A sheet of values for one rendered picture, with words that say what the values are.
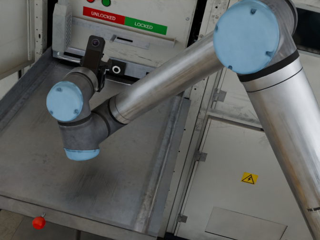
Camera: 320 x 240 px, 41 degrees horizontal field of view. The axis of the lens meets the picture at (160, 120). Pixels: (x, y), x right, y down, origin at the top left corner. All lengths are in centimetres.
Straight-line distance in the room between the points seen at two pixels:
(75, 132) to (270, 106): 53
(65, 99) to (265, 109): 50
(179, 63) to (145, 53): 64
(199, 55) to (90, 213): 51
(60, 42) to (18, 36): 18
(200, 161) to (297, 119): 106
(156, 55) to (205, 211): 78
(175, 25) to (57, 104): 65
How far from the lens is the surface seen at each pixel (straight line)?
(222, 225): 207
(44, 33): 172
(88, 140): 112
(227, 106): 163
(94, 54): 123
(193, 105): 167
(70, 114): 107
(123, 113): 115
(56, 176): 126
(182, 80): 102
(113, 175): 127
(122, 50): 166
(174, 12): 155
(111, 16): 161
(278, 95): 77
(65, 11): 155
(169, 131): 146
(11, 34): 166
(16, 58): 173
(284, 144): 81
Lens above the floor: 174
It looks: 36 degrees down
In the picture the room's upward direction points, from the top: 12 degrees clockwise
